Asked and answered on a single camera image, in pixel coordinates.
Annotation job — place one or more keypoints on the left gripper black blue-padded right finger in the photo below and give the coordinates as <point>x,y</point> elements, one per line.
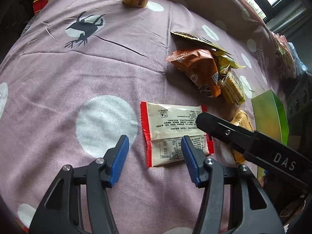
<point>251,210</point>

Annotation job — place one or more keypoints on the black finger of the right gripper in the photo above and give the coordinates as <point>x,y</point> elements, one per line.
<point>235,136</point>

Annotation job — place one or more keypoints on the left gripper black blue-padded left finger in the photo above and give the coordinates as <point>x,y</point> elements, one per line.
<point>60,210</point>

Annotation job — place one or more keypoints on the yellow orange snack packet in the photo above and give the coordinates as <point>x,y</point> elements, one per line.
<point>241,119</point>

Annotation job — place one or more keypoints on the cracker pack green label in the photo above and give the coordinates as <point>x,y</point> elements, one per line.
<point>232,88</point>

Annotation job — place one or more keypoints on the red white snack packet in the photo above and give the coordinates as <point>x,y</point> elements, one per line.
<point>164,126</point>

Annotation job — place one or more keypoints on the orange snack bag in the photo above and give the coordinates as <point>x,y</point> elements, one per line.
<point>200,67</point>

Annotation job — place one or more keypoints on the green cardboard box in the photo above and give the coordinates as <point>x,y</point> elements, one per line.
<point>270,117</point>

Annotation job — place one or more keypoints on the yellow green snack packet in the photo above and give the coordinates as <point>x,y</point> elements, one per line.
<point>224,62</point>

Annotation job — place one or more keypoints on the crumpled clothes pile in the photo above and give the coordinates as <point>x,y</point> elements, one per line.
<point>289,65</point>

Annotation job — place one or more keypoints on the dark yellow flat snack packet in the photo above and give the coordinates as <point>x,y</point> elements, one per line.
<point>199,39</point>

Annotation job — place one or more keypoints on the pink polka dot deer cloth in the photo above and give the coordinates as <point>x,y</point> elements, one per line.
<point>72,84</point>

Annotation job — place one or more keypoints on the red yellow package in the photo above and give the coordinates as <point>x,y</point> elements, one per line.
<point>38,5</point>

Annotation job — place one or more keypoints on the black camera device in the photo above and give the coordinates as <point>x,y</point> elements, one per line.
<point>299,101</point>

